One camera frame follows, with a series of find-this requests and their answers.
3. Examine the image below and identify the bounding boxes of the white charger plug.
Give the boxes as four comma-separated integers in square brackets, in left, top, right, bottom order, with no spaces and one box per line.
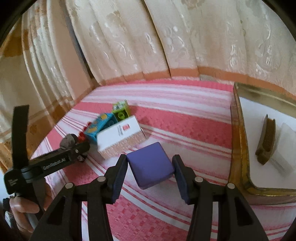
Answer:
[270,123,295,176]

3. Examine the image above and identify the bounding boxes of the person left hand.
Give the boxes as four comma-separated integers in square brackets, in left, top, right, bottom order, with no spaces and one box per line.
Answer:
[9,196,40,240]

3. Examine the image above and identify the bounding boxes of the grey rock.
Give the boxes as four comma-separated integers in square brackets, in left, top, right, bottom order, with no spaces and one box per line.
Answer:
[59,134,87,162]

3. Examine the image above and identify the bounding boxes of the red toy brick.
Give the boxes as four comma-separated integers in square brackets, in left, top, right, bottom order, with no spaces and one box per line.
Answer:
[78,126,91,143]

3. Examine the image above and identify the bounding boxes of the brown wooden comb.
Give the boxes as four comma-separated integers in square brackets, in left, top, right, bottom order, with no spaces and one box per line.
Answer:
[255,115,276,165]

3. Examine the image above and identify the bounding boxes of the green toy brick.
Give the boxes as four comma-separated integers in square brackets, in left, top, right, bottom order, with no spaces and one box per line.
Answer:
[112,100,131,121]

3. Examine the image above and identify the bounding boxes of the purple cube block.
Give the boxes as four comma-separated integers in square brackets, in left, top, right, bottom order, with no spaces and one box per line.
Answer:
[126,142,175,190]

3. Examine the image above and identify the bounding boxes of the cream floral curtain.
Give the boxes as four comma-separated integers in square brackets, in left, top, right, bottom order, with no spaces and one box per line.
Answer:
[1,1,295,172]

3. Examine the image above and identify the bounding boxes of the blue toy brick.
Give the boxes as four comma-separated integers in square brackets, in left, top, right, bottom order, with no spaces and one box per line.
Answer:
[84,113,117,144]

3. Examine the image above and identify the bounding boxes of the gold metal tin tray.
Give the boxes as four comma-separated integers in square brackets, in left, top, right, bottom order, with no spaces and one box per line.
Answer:
[229,83,295,205]

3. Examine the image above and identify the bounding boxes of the white cork-sided box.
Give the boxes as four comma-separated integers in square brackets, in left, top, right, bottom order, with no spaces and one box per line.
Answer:
[96,115,146,159]

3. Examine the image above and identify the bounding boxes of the white paper tray liner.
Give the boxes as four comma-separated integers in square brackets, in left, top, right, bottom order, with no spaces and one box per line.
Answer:
[239,97,295,191]

